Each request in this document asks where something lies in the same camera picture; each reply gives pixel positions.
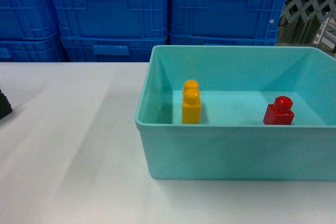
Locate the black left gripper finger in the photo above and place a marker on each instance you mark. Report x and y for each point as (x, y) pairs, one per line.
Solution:
(5, 106)

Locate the red toy block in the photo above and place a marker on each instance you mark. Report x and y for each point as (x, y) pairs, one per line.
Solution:
(279, 113)

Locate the yellow toy block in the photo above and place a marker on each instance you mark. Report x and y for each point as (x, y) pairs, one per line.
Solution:
(191, 103)

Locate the lower left blue crate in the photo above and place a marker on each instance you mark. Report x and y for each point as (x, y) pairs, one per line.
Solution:
(45, 50)

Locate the blue crate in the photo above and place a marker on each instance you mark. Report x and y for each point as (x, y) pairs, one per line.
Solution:
(45, 50)
(28, 19)
(251, 19)
(144, 19)
(84, 49)
(221, 41)

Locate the lower middle blue crate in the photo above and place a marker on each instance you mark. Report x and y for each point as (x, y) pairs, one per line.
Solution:
(84, 49)

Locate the upper left blue crate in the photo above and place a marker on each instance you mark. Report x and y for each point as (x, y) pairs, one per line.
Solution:
(28, 19)

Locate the upper middle blue crate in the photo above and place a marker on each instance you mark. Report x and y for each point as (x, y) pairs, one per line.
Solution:
(144, 19)

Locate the lower right blue crate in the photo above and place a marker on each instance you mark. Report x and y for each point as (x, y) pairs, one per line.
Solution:
(221, 41)

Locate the upper right blue crate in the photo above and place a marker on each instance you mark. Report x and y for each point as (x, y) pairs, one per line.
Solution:
(251, 19)

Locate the teal plastic bin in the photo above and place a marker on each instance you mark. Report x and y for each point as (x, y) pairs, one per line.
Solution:
(236, 85)

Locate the expandable roller conveyor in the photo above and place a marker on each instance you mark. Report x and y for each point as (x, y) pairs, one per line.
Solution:
(307, 10)

